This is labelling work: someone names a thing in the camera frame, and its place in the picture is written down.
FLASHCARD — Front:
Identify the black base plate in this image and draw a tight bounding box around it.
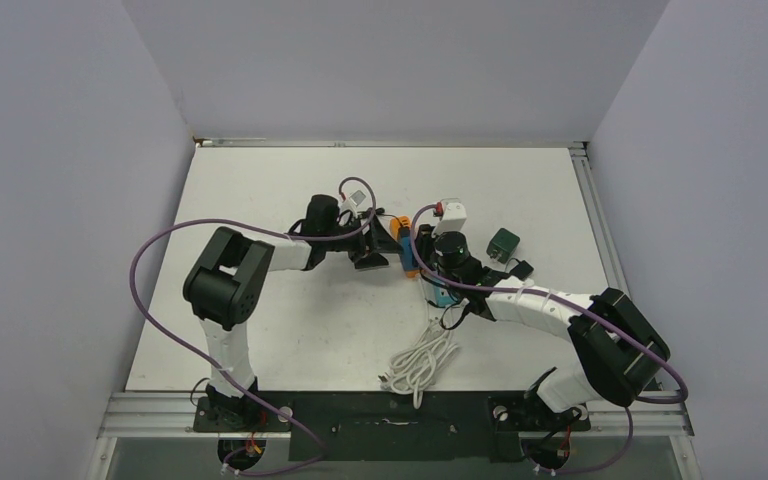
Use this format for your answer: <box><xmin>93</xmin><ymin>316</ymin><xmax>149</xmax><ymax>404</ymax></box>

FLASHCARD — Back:
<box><xmin>192</xmin><ymin>391</ymin><xmax>591</xmax><ymax>462</ymax></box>

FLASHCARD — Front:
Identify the aluminium front rail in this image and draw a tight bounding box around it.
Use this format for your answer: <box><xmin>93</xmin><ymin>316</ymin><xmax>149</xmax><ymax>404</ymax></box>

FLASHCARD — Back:
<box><xmin>97</xmin><ymin>392</ymin><xmax>293</xmax><ymax>440</ymax></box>

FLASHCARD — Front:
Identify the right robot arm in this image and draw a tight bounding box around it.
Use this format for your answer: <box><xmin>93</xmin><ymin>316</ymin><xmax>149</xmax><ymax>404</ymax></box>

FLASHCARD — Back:
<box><xmin>412</xmin><ymin>224</ymin><xmax>670</xmax><ymax>428</ymax></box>

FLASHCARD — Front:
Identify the white power strip cord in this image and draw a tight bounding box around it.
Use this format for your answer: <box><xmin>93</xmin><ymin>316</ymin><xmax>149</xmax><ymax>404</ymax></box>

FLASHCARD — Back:
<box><xmin>378</xmin><ymin>317</ymin><xmax>462</xmax><ymax>410</ymax></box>

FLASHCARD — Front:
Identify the teal power strip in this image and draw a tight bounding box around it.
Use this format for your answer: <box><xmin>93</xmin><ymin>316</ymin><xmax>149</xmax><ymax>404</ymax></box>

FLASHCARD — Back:
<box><xmin>420</xmin><ymin>272</ymin><xmax>463</xmax><ymax>309</ymax></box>

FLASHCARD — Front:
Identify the aluminium rail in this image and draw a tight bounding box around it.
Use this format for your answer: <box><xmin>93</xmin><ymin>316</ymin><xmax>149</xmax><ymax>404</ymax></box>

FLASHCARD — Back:
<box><xmin>569</xmin><ymin>142</ymin><xmax>657</xmax><ymax>389</ymax></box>
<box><xmin>97</xmin><ymin>392</ymin><xmax>293</xmax><ymax>440</ymax></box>

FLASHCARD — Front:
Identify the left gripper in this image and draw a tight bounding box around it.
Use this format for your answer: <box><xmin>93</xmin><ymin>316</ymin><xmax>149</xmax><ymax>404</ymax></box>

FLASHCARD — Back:
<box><xmin>321</xmin><ymin>209</ymin><xmax>401</xmax><ymax>268</ymax></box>

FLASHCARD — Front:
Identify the aluminium right rail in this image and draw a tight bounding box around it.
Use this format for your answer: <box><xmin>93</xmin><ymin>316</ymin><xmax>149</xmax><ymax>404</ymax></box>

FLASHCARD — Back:
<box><xmin>569</xmin><ymin>142</ymin><xmax>657</xmax><ymax>389</ymax></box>

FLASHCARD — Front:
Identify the green cube plug adapter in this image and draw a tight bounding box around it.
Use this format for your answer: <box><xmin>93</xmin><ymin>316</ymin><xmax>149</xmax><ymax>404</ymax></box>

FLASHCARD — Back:
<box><xmin>486</xmin><ymin>227</ymin><xmax>520</xmax><ymax>264</ymax></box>

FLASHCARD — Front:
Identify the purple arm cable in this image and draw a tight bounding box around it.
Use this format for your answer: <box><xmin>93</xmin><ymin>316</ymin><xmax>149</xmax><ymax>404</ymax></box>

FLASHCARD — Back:
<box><xmin>410</xmin><ymin>203</ymin><xmax>690</xmax><ymax>477</ymax></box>
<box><xmin>128</xmin><ymin>176</ymin><xmax>379</xmax><ymax>478</ymax></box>

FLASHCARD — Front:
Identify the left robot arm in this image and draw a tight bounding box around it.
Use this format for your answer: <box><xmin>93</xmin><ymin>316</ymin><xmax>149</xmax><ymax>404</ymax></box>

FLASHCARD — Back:
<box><xmin>183</xmin><ymin>194</ymin><xmax>403</xmax><ymax>430</ymax></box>

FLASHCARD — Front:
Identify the blue plug adapter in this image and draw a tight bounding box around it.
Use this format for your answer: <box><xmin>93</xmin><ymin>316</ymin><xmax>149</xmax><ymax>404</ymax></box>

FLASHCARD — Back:
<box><xmin>400</xmin><ymin>234</ymin><xmax>419</xmax><ymax>278</ymax></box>

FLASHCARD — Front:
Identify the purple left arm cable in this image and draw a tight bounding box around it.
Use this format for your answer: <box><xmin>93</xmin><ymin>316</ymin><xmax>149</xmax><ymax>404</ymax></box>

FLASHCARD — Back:
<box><xmin>128</xmin><ymin>176</ymin><xmax>379</xmax><ymax>478</ymax></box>

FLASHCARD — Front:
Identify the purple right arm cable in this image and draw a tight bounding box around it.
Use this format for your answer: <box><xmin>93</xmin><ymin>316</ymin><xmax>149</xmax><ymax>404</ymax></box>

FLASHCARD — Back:
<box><xmin>410</xmin><ymin>203</ymin><xmax>690</xmax><ymax>477</ymax></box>

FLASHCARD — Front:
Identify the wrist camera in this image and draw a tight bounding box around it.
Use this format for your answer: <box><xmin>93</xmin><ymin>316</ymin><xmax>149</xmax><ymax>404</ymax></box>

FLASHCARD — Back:
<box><xmin>432</xmin><ymin>198</ymin><xmax>467</xmax><ymax>236</ymax></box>
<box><xmin>340</xmin><ymin>190</ymin><xmax>367</xmax><ymax>217</ymax></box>

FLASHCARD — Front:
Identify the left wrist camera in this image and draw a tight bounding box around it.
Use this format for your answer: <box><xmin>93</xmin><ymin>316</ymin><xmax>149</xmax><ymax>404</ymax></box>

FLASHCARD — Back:
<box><xmin>340</xmin><ymin>190</ymin><xmax>367</xmax><ymax>217</ymax></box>

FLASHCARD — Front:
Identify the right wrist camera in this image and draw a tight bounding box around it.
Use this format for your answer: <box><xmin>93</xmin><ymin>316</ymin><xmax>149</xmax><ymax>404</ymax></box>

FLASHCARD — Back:
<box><xmin>432</xmin><ymin>198</ymin><xmax>467</xmax><ymax>236</ymax></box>

